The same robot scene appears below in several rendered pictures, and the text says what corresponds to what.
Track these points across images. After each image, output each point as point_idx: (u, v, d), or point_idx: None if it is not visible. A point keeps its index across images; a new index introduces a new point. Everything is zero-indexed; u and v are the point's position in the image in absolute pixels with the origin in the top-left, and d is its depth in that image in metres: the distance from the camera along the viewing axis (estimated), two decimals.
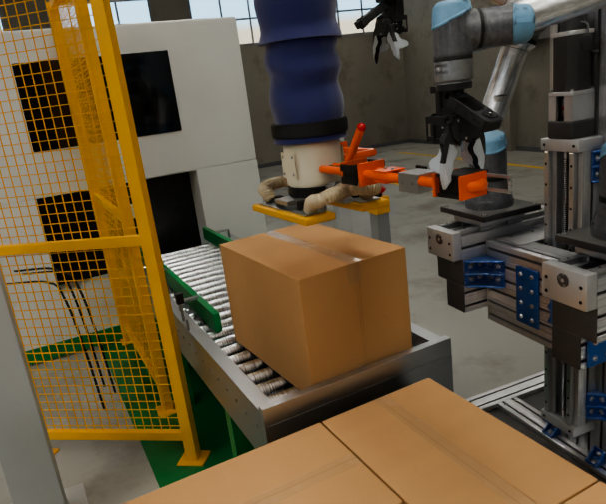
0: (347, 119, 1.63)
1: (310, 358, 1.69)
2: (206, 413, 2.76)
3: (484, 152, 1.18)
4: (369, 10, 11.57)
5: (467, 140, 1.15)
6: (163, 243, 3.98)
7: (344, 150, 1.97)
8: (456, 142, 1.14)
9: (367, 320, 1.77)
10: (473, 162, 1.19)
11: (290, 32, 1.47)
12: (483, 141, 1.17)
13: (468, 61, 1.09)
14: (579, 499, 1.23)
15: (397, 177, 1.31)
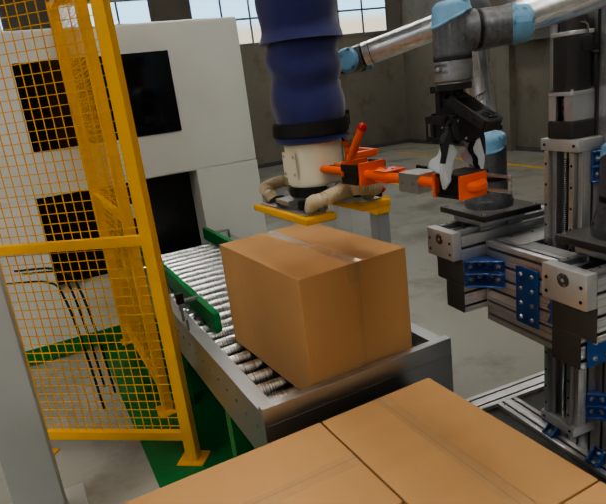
0: (348, 119, 1.63)
1: (310, 358, 1.69)
2: (206, 413, 2.76)
3: (484, 152, 1.18)
4: (369, 10, 11.57)
5: (467, 140, 1.15)
6: (163, 243, 3.98)
7: (345, 150, 1.97)
8: (456, 142, 1.15)
9: (367, 320, 1.77)
10: (473, 162, 1.19)
11: (291, 32, 1.48)
12: (483, 141, 1.17)
13: (468, 61, 1.10)
14: (579, 499, 1.23)
15: (398, 177, 1.31)
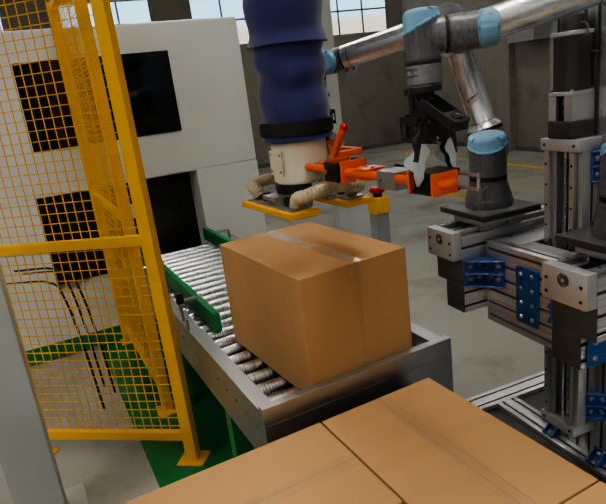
0: (332, 119, 1.69)
1: (310, 358, 1.69)
2: (206, 413, 2.76)
3: (456, 150, 1.24)
4: (369, 10, 11.57)
5: (439, 139, 1.22)
6: (163, 243, 3.98)
7: (331, 149, 2.04)
8: (428, 142, 1.21)
9: (367, 320, 1.77)
10: (445, 160, 1.25)
11: (277, 36, 1.54)
12: (454, 140, 1.24)
13: (437, 65, 1.16)
14: (579, 499, 1.23)
15: (376, 174, 1.37)
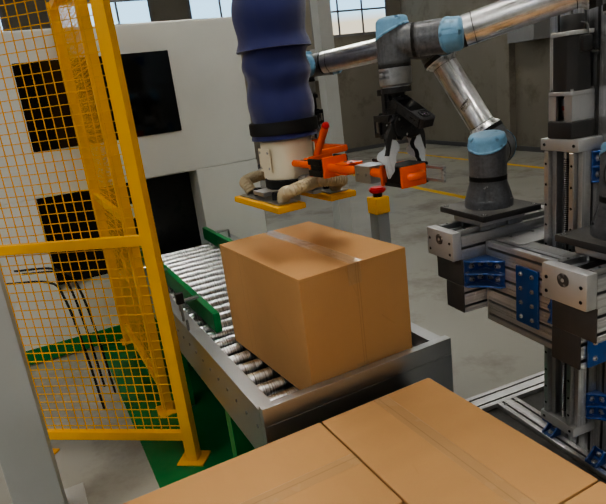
0: (317, 118, 1.81)
1: (310, 358, 1.69)
2: (206, 413, 2.76)
3: (424, 146, 1.36)
4: (369, 10, 11.57)
5: (408, 136, 1.34)
6: (163, 243, 3.98)
7: None
8: (399, 138, 1.33)
9: (367, 320, 1.77)
10: (415, 155, 1.37)
11: (263, 42, 1.66)
12: (423, 137, 1.35)
13: (406, 68, 1.28)
14: (579, 499, 1.23)
15: (354, 169, 1.49)
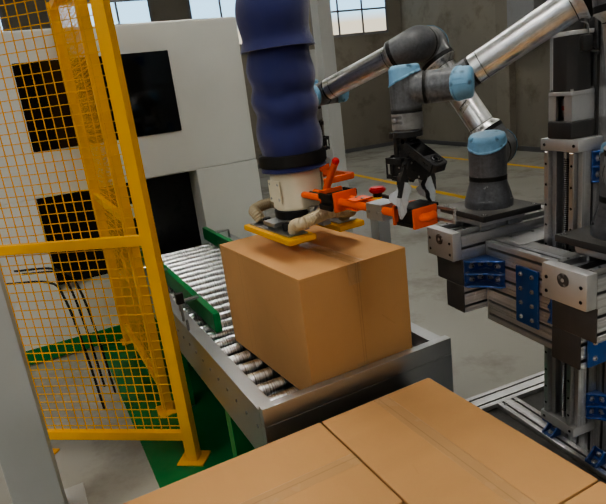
0: (325, 150, 1.85)
1: (310, 358, 1.69)
2: (206, 413, 2.76)
3: (435, 187, 1.40)
4: (369, 10, 11.57)
5: (420, 178, 1.38)
6: (163, 243, 3.98)
7: (326, 172, 2.19)
8: (410, 180, 1.37)
9: (367, 320, 1.77)
10: (426, 196, 1.41)
11: (267, 42, 1.66)
12: (433, 178, 1.39)
13: (418, 114, 1.32)
14: (579, 499, 1.23)
15: (365, 206, 1.53)
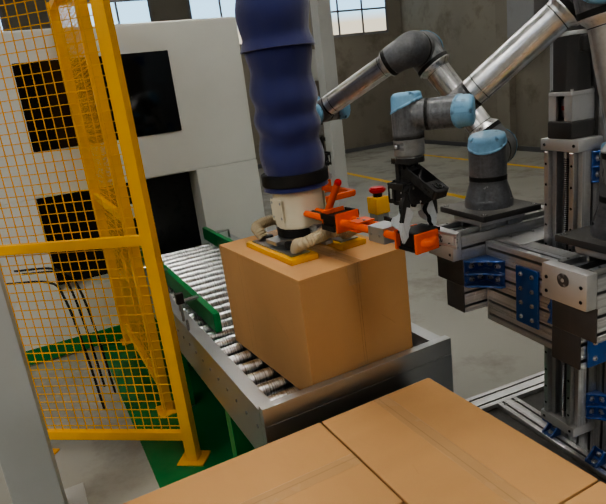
0: (327, 169, 1.87)
1: (310, 359, 1.69)
2: (206, 413, 2.76)
3: (436, 211, 1.42)
4: (369, 10, 11.57)
5: (421, 203, 1.39)
6: (163, 243, 3.98)
7: (327, 189, 2.21)
8: (412, 205, 1.39)
9: (367, 319, 1.77)
10: (427, 220, 1.43)
11: (267, 42, 1.66)
12: (435, 203, 1.41)
13: (420, 141, 1.34)
14: (579, 499, 1.23)
15: (367, 228, 1.55)
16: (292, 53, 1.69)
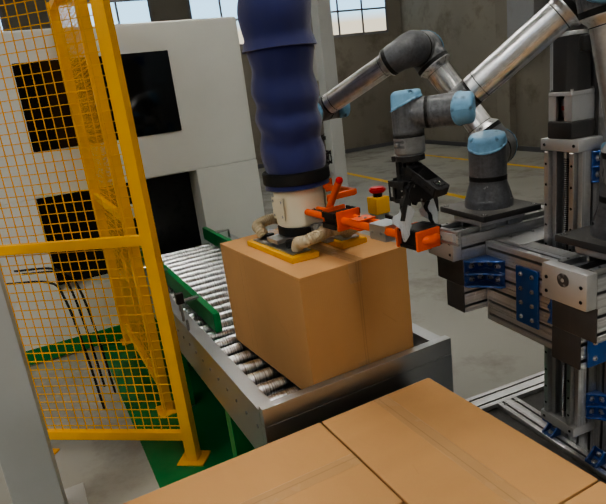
0: (328, 168, 1.86)
1: (311, 357, 1.68)
2: (206, 413, 2.76)
3: (437, 209, 1.42)
4: (369, 10, 11.57)
5: (422, 201, 1.39)
6: (163, 243, 3.98)
7: (328, 188, 2.21)
8: (413, 203, 1.38)
9: (368, 318, 1.77)
10: (428, 218, 1.42)
11: (269, 41, 1.66)
12: (436, 200, 1.41)
13: (420, 138, 1.34)
14: (579, 499, 1.23)
15: (368, 226, 1.54)
16: (294, 51, 1.69)
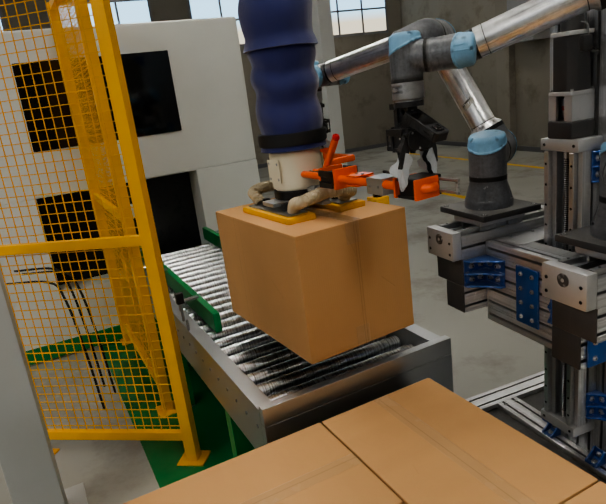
0: (325, 129, 1.82)
1: (307, 319, 1.64)
2: (206, 413, 2.76)
3: (436, 159, 1.38)
4: (369, 10, 11.57)
5: (421, 149, 1.35)
6: (163, 243, 3.98)
7: (326, 156, 2.16)
8: (411, 151, 1.34)
9: (366, 281, 1.72)
10: (427, 168, 1.38)
11: (270, 41, 1.66)
12: (435, 150, 1.37)
13: (419, 83, 1.29)
14: (579, 499, 1.23)
15: (365, 181, 1.50)
16: None
